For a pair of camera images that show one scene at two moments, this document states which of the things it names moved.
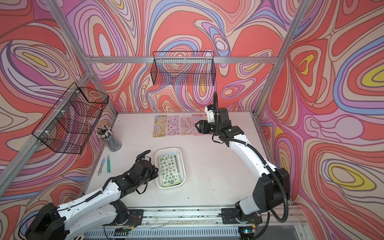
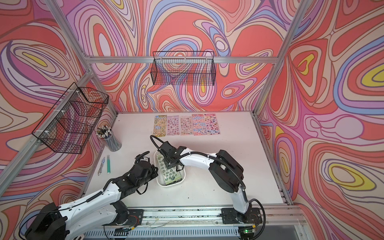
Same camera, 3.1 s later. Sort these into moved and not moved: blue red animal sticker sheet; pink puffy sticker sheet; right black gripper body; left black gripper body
Moved: right black gripper body
Not moved: left black gripper body; pink puffy sticker sheet; blue red animal sticker sheet
